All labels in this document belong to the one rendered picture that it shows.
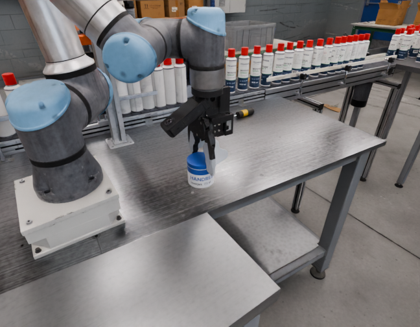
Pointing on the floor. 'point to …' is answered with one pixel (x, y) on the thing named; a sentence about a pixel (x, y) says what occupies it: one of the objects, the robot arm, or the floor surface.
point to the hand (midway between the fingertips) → (201, 165)
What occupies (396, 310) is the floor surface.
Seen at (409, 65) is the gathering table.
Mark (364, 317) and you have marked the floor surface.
